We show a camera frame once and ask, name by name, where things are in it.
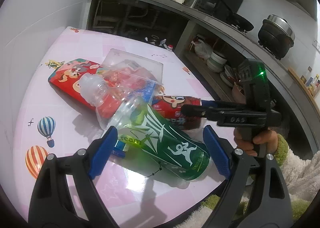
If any green plastic drink bottle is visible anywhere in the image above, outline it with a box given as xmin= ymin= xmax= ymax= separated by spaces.
xmin=79 ymin=73 xmax=210 ymax=181

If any clear zip plastic bag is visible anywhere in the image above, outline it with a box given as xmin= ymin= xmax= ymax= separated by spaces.
xmin=96 ymin=48 xmax=163 ymax=129

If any red cartoon snack packet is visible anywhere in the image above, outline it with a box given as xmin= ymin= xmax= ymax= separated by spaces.
xmin=48 ymin=58 xmax=103 ymax=110

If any red drink can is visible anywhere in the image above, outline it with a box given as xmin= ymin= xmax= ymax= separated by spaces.
xmin=151 ymin=96 xmax=201 ymax=130

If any person's right hand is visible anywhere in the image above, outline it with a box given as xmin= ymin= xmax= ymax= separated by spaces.
xmin=234 ymin=128 xmax=278 ymax=156

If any pink plastic basin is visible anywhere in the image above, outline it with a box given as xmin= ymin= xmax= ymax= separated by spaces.
xmin=232 ymin=84 xmax=246 ymax=104

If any stack of plates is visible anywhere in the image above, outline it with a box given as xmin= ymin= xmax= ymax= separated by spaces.
xmin=219 ymin=65 xmax=238 ymax=88

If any stack of white bowls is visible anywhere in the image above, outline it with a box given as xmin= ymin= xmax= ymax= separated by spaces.
xmin=206 ymin=51 xmax=227 ymax=73

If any white plastic bag on shelf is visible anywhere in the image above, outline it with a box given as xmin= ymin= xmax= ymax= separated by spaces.
xmin=194 ymin=40 xmax=213 ymax=61

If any wooden cutting board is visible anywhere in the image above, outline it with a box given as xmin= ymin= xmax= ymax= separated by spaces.
xmin=287 ymin=67 xmax=320 ymax=115

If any cooking oil bottle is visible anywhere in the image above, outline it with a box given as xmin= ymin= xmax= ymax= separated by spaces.
xmin=159 ymin=39 xmax=174 ymax=51

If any dark clay jar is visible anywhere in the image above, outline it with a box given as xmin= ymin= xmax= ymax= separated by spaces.
xmin=144 ymin=35 xmax=161 ymax=46

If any pink patterned tablecloth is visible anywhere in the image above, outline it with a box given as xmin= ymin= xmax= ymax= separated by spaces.
xmin=13 ymin=28 xmax=224 ymax=227

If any large black cooking pot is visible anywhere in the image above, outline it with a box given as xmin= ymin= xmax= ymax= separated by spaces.
xmin=258 ymin=14 xmax=295 ymax=60

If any black wok pan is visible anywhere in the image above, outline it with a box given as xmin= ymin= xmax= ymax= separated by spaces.
xmin=220 ymin=0 xmax=254 ymax=33

